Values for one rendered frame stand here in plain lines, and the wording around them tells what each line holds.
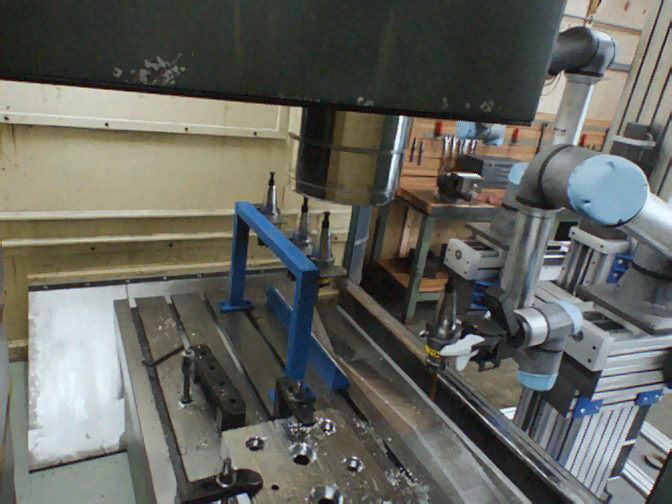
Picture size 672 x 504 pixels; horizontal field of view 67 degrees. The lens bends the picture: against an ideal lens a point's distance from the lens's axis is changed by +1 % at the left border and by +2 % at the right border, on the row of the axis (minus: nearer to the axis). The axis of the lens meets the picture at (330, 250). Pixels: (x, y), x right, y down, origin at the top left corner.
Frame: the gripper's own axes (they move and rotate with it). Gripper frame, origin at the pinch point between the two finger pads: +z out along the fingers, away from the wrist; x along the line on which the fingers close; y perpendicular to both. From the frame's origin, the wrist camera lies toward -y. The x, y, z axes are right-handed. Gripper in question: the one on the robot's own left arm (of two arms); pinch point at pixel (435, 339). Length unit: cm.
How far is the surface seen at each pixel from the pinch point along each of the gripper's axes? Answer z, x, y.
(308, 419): 21.2, 6.9, 17.1
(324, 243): 9.2, 29.0, -8.4
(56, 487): 67, 44, 52
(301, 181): 29.5, -3.2, -32.0
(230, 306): 19, 68, 26
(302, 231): 9.5, 39.9, -7.2
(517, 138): -252, 228, 13
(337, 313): -33, 95, 53
